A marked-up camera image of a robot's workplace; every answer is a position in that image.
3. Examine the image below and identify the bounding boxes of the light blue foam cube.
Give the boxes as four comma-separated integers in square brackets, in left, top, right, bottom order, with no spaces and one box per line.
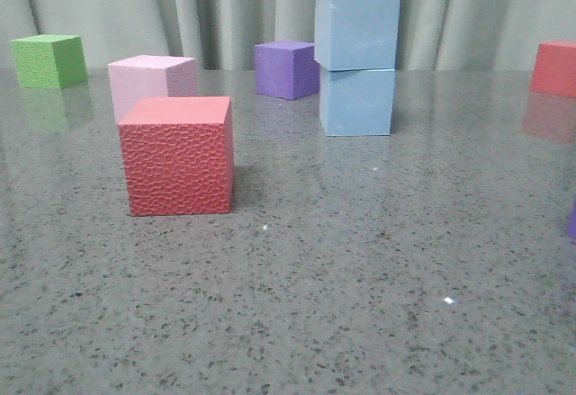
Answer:
[319,67,395,136]

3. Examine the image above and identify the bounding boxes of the purple foam cube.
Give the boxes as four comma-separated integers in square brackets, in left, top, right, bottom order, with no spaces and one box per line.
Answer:
[254,40,320,100]

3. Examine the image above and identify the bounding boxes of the large red textured cube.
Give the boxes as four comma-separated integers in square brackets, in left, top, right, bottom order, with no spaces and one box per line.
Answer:
[118,96,234,216]

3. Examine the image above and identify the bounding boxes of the pink foam cube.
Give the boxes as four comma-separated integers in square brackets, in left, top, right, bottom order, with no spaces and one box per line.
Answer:
[108,55,198,121]

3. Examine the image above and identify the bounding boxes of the grey-green curtain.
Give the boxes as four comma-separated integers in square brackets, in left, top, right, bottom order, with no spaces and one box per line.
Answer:
[1,0,575,70]

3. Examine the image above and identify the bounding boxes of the green foam cube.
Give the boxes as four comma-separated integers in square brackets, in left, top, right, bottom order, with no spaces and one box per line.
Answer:
[10,34,87,88]

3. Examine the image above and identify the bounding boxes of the purple cube at edge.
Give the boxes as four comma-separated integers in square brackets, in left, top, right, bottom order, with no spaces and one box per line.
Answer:
[567,203,576,238]

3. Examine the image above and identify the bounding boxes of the red cube at right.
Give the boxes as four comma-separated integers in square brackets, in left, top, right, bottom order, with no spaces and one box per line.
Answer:
[530,40,576,98]

